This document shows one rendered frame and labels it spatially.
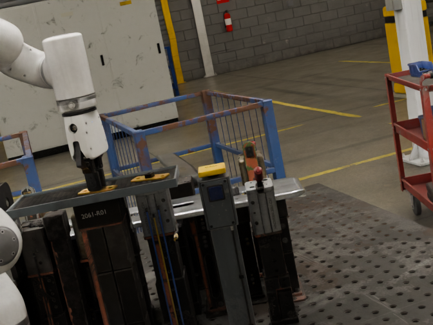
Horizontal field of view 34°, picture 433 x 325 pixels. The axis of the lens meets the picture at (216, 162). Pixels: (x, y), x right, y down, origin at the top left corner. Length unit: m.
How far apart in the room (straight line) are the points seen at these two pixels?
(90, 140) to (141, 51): 8.47
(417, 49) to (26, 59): 4.48
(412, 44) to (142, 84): 5.07
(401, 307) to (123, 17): 8.42
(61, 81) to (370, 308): 0.94
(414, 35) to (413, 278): 3.92
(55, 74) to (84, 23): 8.33
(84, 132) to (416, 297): 0.93
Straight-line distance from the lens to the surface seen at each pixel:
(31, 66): 1.59
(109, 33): 9.90
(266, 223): 1.74
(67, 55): 1.51
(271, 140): 4.01
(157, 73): 10.03
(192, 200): 1.96
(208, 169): 1.56
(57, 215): 1.73
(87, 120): 1.53
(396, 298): 1.90
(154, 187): 1.51
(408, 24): 5.74
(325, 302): 1.93
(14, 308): 1.44
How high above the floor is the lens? 1.50
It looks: 12 degrees down
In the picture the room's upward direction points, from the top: 11 degrees counter-clockwise
